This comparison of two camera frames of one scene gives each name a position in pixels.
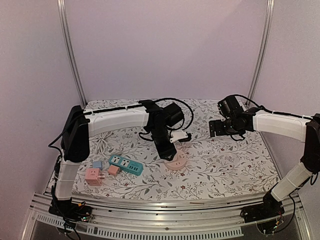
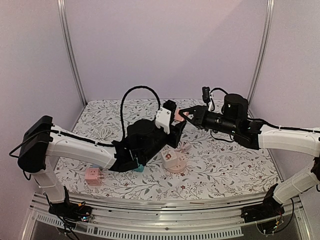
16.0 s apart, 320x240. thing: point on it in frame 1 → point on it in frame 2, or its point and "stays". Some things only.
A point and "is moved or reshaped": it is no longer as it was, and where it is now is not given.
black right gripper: x=216 y=127 → x=203 y=118
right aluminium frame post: x=269 y=12 stays
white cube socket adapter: x=180 y=156 is moved or reshaped
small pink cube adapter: x=113 y=170 is moved or reshaped
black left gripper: x=167 y=151 → x=176 y=131
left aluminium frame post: x=67 y=42 stays
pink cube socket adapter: x=91 y=176 stays
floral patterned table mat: x=233 y=159 stays
